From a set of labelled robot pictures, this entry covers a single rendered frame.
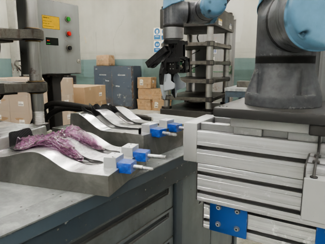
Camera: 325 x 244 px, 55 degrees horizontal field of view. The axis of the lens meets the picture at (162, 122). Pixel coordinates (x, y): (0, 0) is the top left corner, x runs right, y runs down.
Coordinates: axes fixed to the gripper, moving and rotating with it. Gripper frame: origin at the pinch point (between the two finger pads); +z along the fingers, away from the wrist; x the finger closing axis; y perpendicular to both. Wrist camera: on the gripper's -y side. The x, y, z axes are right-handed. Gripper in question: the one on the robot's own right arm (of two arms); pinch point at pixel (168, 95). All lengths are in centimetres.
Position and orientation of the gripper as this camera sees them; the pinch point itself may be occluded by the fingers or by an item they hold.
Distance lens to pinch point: 117.1
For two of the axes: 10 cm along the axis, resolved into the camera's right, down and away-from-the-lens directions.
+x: 5.7, -1.5, 8.1
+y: 8.2, 1.0, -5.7
